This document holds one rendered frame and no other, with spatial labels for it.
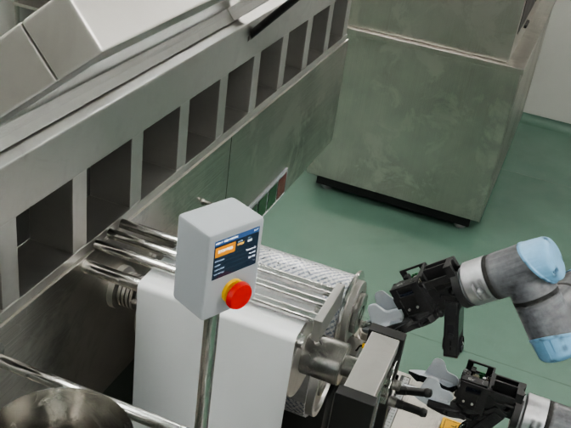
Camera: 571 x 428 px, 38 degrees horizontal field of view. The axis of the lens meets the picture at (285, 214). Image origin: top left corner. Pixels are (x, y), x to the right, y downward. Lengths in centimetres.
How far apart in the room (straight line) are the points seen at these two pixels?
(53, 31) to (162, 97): 93
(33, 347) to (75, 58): 84
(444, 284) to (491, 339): 231
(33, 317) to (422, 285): 63
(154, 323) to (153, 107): 33
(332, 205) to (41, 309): 334
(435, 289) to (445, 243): 288
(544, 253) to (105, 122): 68
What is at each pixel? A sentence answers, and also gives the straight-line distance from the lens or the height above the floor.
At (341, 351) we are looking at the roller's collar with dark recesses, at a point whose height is 137.
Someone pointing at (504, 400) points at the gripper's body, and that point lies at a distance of 158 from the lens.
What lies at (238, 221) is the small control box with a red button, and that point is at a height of 171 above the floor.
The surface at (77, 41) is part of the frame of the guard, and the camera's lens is 37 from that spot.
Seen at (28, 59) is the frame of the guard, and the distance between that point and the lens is 39.
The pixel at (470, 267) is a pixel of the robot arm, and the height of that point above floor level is 142.
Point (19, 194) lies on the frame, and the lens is 104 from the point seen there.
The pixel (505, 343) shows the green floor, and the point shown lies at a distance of 370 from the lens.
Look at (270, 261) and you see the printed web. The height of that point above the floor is 131.
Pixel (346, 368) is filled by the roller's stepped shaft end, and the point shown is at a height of 134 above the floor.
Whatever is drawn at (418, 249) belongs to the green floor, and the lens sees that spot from 418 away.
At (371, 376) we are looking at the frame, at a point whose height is 144.
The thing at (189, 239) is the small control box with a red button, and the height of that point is 169.
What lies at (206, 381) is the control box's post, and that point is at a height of 150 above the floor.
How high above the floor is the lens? 212
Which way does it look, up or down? 30 degrees down
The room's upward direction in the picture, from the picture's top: 8 degrees clockwise
